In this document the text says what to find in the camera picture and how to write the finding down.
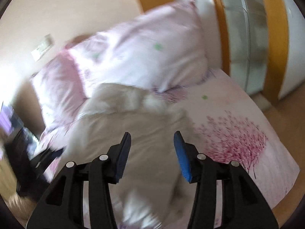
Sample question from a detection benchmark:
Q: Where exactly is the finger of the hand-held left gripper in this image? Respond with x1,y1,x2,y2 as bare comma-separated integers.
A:
30,148,64,171

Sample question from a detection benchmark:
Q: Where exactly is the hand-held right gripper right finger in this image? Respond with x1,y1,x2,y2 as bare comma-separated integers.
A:
173,131,279,229

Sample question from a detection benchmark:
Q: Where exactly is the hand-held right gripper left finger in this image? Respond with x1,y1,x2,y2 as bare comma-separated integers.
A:
26,132,132,229

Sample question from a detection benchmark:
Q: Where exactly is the white puffer jacket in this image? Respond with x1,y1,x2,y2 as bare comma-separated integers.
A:
64,83,199,229

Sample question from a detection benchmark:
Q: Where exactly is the black curved television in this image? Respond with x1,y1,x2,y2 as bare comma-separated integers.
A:
0,101,25,146

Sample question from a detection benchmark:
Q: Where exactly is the pink floral bed sheet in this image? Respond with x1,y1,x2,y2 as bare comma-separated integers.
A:
38,67,301,229

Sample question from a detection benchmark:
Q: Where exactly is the pink floral pillow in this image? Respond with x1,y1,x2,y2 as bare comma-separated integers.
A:
30,50,94,130
66,0,210,94

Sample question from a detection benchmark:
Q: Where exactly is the white wall switch plate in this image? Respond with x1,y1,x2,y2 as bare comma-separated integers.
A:
30,33,54,62

